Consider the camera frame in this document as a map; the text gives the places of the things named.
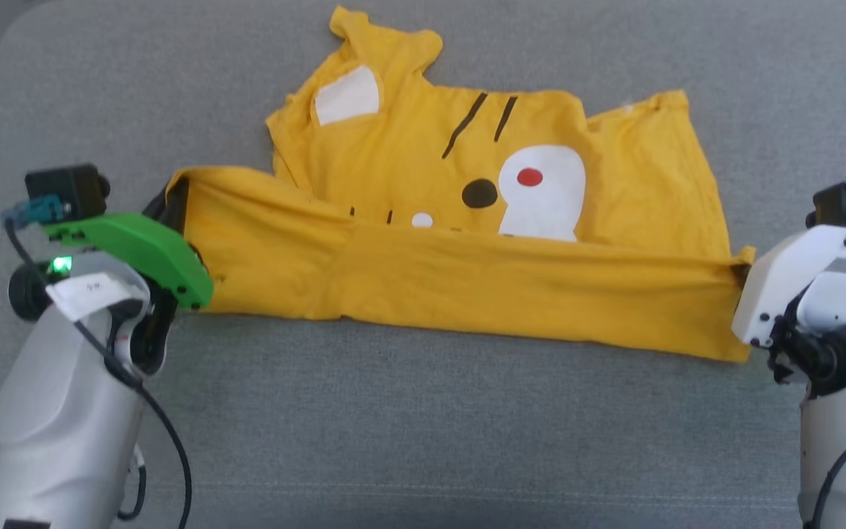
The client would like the grey fabric sofa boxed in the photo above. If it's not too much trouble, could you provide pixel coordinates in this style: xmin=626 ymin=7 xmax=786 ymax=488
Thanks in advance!
xmin=0 ymin=0 xmax=846 ymax=529

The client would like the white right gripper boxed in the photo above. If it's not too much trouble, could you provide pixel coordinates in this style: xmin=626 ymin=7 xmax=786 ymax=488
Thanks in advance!
xmin=731 ymin=223 xmax=846 ymax=349

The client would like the yellow cartoon print t-shirt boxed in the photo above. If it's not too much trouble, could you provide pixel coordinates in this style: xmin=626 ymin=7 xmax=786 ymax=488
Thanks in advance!
xmin=164 ymin=6 xmax=757 ymax=364

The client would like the white paper label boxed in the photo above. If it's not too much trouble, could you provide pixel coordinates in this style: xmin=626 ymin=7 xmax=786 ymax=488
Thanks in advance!
xmin=46 ymin=273 xmax=151 ymax=323

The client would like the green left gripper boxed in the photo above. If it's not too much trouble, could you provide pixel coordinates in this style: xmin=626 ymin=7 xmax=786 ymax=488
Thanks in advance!
xmin=43 ymin=178 xmax=215 ymax=311

